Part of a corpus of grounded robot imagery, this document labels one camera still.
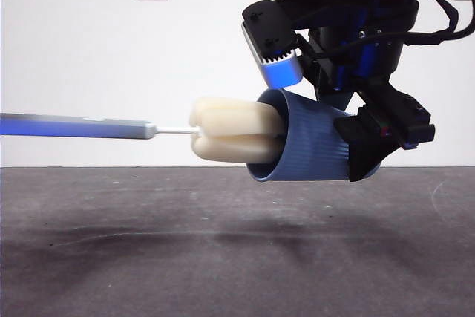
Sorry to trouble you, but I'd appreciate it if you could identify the blue ribbed plastic cup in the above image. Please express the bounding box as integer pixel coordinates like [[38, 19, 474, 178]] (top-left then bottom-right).
[[246, 88, 382, 185]]

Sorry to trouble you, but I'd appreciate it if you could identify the grey-handled sponge cup brush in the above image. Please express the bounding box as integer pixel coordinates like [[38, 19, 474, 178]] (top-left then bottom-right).
[[0, 97, 286, 165]]

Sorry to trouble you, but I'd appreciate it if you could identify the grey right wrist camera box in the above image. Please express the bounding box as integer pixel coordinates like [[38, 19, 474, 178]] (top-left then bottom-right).
[[240, 22, 306, 91]]

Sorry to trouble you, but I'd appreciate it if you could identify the black right camera cable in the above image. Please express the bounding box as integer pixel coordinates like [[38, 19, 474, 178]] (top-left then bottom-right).
[[326, 0, 475, 59]]

